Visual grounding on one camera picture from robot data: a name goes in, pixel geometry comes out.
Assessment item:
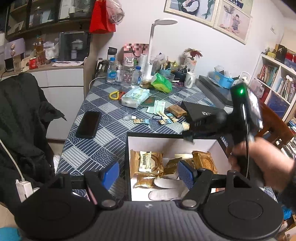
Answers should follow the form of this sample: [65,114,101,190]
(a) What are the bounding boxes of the gold mooncake packet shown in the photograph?
[167,104,187,118]
[192,151,218,174]

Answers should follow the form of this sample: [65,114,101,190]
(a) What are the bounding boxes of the colourful snack sachet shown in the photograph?
[133,118,149,125]

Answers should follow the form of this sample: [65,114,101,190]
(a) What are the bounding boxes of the person right hand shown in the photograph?
[229,138,295,192]

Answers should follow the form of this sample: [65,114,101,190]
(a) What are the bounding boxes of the grey topped white mini fridge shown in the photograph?
[195,75,233,108]

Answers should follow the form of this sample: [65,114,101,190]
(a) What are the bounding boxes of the wooden chair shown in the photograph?
[256,100,294,149]

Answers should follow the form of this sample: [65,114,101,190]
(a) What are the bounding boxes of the black box lid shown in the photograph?
[181,101,224,121]

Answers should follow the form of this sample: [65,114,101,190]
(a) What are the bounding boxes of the blue plastic basket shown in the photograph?
[213,71,234,89]

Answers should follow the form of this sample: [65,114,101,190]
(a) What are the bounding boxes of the black white gift box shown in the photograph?
[125,133,231,201]

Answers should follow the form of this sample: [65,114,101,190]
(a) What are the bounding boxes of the black smartphone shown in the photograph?
[76,111,101,139]

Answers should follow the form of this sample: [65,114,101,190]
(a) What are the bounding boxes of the white bookshelf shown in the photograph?
[250,54,295,123]

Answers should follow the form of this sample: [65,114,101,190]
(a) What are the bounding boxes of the white mug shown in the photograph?
[184,72,196,88]

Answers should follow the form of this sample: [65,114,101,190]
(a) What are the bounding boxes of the small clear plastic bottle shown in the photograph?
[123,115,137,121]

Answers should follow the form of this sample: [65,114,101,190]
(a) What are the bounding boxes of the blue white candy wrapper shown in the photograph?
[153,115,163,121]

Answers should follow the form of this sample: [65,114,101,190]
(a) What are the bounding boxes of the light green paper packet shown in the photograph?
[146,100,166,114]

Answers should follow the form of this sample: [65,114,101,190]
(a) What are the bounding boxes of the red feather plant decoration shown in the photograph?
[183,48,203,60]

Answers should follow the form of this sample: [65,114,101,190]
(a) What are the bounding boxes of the green tissue pack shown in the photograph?
[151,73,172,93]

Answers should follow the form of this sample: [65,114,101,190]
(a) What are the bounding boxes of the light blue small basket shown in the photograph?
[159,68,171,78]

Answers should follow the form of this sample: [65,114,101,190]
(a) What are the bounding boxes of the light blue tissue pack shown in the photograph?
[121,86,150,108]

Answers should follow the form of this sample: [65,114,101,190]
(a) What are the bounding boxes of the dark green booklet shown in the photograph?
[140,96,156,108]

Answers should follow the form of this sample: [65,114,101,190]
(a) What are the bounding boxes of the black jacket on chair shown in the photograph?
[1,73,65,213]

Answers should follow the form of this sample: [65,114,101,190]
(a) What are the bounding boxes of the blue cap water bottle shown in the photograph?
[106,57,117,83]
[131,66,142,87]

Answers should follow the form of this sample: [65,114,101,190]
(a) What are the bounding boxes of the red gift bag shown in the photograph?
[89,1,116,34]

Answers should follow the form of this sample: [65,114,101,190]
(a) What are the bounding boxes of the dark glass door cabinet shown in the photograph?
[1,0,95,40]

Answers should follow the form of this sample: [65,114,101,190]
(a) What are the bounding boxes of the white charger with cable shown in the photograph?
[0,140,39,202]

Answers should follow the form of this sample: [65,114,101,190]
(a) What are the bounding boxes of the yellow handled scissors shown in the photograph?
[109,91,125,100]

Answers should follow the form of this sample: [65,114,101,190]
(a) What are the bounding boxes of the framed picture on wall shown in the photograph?
[213,1,252,45]

